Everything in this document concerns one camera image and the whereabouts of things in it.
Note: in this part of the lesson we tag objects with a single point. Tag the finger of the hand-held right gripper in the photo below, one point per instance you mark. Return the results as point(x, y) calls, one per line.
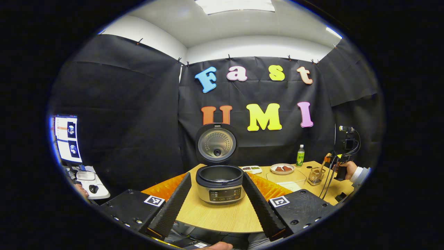
point(328, 157)

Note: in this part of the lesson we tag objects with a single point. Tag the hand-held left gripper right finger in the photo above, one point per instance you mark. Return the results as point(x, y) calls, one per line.
point(260, 205)

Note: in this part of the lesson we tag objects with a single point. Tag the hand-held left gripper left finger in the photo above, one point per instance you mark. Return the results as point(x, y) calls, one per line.
point(173, 208)

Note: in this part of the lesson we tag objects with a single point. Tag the dark grey rice cooker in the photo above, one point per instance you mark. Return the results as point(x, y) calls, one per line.
point(220, 192)

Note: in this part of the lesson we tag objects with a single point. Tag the green drink bottle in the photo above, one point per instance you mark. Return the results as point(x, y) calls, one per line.
point(300, 158)

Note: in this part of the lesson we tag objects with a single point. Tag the clear glass bowl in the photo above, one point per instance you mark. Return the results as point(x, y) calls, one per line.
point(274, 177)

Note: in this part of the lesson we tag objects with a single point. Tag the small white divided dish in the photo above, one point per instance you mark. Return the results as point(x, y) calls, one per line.
point(252, 169)

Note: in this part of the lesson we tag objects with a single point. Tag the white round plate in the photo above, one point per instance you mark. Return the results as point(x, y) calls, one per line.
point(282, 171)

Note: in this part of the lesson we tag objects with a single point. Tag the small black block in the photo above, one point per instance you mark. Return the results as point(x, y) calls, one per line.
point(340, 197)

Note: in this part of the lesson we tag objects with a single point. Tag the white side desk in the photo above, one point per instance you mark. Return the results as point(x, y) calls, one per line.
point(102, 192)

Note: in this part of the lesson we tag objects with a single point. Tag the black computer mouse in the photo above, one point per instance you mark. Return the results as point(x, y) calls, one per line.
point(94, 189)

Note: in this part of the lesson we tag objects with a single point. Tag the black backdrop cloth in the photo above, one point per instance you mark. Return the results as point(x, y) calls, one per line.
point(138, 121)

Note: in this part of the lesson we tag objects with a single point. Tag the flat white box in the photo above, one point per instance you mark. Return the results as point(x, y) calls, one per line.
point(85, 175)

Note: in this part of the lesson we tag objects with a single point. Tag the small ceiling light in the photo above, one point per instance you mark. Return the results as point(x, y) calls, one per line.
point(333, 32)

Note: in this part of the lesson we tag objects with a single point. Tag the computer monitor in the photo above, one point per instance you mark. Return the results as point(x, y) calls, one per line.
point(67, 139)

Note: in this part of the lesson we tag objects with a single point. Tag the large ceiling light panel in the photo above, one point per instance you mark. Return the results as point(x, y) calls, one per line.
point(236, 5)

